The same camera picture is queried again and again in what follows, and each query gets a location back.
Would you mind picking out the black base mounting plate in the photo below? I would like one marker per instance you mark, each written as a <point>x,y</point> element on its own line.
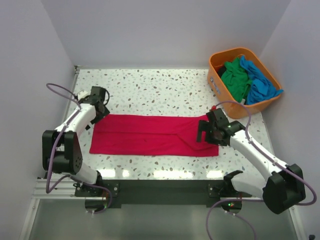
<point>155,192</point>

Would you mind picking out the red t-shirt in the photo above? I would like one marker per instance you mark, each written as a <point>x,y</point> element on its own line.
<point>125,134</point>

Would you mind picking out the aluminium table edge rail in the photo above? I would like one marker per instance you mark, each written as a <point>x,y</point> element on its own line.
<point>35,201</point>

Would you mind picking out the green t-shirt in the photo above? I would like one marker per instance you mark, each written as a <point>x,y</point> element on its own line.
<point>236,79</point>

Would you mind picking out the blue t-shirt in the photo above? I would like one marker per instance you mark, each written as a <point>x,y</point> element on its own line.
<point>261,87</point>

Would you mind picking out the orange plastic basket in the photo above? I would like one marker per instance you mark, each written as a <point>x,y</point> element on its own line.
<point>231,107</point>

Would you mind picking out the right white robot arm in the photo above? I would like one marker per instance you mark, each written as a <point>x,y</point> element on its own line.
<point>279,185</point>

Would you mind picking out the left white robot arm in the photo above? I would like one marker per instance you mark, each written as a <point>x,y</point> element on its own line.
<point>61,152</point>

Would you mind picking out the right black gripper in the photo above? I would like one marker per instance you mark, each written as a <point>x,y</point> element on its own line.
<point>204,126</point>

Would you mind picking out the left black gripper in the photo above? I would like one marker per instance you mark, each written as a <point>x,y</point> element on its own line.
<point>96,120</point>

